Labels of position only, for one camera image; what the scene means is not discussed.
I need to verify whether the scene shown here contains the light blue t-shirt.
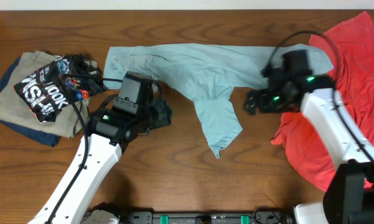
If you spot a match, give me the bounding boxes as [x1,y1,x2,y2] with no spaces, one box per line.
[104,44,334,157]

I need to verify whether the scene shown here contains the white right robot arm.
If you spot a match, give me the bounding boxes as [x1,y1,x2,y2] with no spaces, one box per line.
[244,50,374,224]

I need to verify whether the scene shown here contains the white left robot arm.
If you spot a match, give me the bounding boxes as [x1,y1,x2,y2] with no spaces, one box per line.
[30,72,172,224]

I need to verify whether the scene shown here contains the red t-shirt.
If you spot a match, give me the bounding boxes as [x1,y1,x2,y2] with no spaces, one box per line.
[271,12,374,191]

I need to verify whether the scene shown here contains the black printed folded jersey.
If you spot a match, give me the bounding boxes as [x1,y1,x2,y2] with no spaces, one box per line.
[14,55,105,123]

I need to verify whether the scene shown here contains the navy blue folded shirt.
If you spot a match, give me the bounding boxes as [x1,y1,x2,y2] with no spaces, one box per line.
[0,57,60,147]

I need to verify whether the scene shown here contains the beige folded shirt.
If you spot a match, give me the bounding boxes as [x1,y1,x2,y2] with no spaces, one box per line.
[0,51,81,138]

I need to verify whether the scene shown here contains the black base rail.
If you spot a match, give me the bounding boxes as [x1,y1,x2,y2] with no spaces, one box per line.
[80,202,296,224]

